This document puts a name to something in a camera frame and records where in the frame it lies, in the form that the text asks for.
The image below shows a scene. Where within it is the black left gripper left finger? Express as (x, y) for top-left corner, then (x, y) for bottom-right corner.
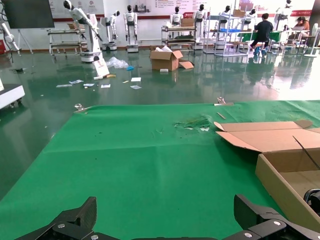
(14, 196), (113, 240)

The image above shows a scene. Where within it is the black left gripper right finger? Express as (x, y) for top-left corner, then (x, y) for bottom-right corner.
(222, 194), (320, 240)

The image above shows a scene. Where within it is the black power cable bundle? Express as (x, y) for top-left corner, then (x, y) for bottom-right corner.
(292, 135), (320, 209)

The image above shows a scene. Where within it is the cardboard box with hole insert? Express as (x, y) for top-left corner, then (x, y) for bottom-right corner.
(214, 119), (320, 232)

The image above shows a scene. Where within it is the large open cardboard box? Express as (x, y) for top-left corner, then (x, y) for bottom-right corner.
(149, 45), (195, 72)

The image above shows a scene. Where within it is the green table cloth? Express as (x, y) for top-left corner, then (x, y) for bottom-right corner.
(0, 99), (320, 240)

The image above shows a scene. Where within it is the torn clear tape patch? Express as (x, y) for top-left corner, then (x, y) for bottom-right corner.
(173, 114), (212, 133)

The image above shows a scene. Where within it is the metal cloth clip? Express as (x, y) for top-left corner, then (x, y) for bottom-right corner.
(73, 102), (93, 114)
(213, 96), (235, 107)

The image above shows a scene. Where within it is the white machine base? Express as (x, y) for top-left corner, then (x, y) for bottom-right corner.
(0, 77), (26, 110)

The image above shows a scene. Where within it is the white leaning sign board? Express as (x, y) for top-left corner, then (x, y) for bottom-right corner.
(91, 59), (111, 79)

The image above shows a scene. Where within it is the clear plastic bag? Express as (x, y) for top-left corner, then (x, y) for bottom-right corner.
(105, 56), (129, 70)

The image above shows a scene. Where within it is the grey shelf rack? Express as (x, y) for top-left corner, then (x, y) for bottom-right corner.
(203, 13), (250, 58)

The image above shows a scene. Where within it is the low metal rack cart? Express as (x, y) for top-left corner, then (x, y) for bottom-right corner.
(47, 23), (88, 57)

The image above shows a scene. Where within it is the white humanoid robot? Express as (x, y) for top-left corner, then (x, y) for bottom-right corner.
(274, 0), (295, 32)
(243, 8), (258, 31)
(100, 10), (121, 52)
(123, 4), (140, 53)
(62, 0), (104, 63)
(169, 6), (185, 27)
(193, 3), (207, 50)
(216, 5), (233, 48)

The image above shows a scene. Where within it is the green covered work table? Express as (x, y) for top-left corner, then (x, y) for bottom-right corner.
(236, 30), (283, 45)

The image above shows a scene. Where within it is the white standing fan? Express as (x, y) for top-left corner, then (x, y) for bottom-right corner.
(303, 22), (320, 59)

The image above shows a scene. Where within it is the seated person in black shirt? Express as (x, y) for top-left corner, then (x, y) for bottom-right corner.
(249, 13), (275, 55)

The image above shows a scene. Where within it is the seated person in orange top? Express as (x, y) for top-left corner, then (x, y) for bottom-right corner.
(287, 16), (311, 47)

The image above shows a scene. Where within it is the black display screen on stand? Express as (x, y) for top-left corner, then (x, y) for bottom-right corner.
(1, 0), (56, 55)

